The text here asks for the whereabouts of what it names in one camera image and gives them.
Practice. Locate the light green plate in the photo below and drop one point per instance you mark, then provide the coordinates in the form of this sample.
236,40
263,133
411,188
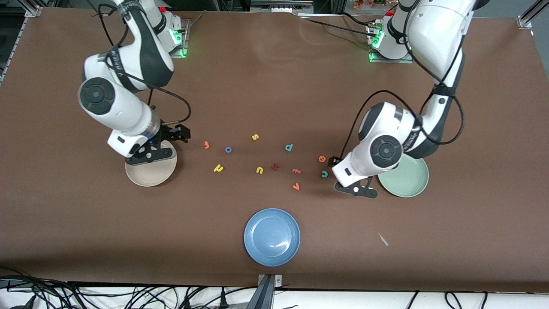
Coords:
407,182

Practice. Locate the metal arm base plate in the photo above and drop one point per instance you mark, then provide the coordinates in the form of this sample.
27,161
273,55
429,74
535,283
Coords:
386,61
185,43

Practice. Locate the blue plate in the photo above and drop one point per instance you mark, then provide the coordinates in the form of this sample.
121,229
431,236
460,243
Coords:
270,236

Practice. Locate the small white paper scrap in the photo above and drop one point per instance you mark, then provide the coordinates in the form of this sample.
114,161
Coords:
383,239

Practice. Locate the beige brown plate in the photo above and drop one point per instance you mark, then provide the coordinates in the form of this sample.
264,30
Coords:
148,176

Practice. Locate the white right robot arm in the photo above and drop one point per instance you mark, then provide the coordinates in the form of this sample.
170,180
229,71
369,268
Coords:
107,94

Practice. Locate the brown table cover sheet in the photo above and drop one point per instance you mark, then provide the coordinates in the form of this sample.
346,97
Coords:
274,86

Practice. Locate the silver metal box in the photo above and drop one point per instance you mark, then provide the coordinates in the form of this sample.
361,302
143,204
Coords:
279,5

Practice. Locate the silver camera mount bracket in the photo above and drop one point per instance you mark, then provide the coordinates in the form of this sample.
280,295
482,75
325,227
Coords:
268,292

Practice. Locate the yellow foam letter h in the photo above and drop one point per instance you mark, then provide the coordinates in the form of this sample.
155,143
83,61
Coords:
220,168

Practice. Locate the aluminium frame profile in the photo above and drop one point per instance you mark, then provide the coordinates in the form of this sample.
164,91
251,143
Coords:
32,11
529,15

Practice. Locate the black power plug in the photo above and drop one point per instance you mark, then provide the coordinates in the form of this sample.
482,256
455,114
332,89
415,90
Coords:
223,301
187,302

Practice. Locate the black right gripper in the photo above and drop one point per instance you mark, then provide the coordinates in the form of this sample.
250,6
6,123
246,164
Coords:
170,134

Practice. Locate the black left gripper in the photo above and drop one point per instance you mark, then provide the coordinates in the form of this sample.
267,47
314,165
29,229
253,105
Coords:
333,162

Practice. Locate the orange dried flower bunch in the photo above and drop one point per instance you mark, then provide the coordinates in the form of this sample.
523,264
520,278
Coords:
369,3

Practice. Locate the dark red foam letter k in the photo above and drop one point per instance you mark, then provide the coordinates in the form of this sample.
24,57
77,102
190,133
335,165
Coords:
275,167

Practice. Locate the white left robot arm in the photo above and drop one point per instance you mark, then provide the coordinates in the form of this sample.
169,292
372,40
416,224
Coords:
386,150

